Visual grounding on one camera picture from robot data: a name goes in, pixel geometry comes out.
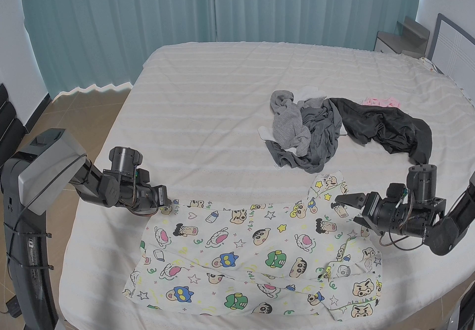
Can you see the bed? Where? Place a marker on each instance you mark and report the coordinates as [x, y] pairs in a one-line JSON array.
[[222, 117]]

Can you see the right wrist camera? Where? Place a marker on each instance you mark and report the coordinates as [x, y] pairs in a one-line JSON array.
[[395, 190]]

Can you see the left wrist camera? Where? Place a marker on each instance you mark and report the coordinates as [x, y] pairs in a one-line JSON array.
[[143, 176]]

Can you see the black chest of drawers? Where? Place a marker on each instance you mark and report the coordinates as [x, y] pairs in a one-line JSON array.
[[9, 124]]

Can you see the white printed pyjama top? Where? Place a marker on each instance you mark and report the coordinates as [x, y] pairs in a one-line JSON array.
[[241, 247]]

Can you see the grey bedside table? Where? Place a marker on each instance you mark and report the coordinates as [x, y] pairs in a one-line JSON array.
[[400, 39]]

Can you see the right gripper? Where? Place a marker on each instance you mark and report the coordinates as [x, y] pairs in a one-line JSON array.
[[386, 215]]

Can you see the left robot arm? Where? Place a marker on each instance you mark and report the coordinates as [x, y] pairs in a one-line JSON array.
[[48, 165]]

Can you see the pile of clothes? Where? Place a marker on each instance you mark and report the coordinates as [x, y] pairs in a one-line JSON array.
[[315, 135]]

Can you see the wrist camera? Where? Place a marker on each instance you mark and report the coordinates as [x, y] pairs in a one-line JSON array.
[[395, 190], [143, 176]]

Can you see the black power box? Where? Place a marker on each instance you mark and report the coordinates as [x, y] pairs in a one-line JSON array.
[[14, 307]]

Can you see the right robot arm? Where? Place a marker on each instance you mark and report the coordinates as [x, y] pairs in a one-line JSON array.
[[445, 232]]

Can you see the pink garment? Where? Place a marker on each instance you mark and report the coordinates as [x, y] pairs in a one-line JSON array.
[[382, 101]]

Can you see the black garment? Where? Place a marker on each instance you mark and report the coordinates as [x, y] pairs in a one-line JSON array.
[[389, 124]]

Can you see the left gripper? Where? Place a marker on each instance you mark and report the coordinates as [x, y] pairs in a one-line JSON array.
[[154, 196]]

